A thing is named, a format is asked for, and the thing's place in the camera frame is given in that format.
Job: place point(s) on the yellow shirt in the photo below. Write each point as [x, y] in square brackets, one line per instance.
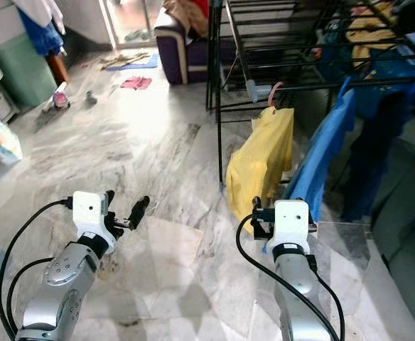
[257, 163]

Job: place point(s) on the black metal drying rack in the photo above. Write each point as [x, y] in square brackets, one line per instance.
[221, 149]

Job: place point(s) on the bright blue terry garment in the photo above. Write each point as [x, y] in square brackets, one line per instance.
[321, 156]

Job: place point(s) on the small grey object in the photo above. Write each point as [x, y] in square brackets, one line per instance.
[90, 98]

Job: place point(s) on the small pink toy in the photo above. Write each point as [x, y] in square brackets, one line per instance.
[60, 98]

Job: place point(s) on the pink cloth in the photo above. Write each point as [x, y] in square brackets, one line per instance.
[136, 83]

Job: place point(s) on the printed plastic pack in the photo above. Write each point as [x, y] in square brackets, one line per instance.
[0, 141]

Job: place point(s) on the dark blue garment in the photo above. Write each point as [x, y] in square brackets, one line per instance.
[371, 142]

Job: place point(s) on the grey sofa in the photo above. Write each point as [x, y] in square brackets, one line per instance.
[406, 234]

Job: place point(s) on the blue mat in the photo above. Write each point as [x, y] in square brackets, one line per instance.
[142, 64]

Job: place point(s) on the purple sofa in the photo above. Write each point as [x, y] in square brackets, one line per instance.
[182, 60]

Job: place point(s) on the blue cloth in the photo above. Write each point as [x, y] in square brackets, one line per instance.
[40, 35]

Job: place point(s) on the brown clothes heap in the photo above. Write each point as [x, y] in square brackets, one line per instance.
[186, 18]

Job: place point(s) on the white cloth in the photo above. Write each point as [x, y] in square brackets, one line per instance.
[40, 11]

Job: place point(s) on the mustard yellow garment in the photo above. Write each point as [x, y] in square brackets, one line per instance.
[371, 32]

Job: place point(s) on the white cabinet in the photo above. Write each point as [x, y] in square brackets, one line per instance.
[0, 21]

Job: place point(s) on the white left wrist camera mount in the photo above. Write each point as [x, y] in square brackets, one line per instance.
[89, 213]

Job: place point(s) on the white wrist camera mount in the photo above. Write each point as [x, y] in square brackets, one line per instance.
[89, 213]
[291, 222]

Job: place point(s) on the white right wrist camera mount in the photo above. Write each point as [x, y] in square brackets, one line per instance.
[291, 222]

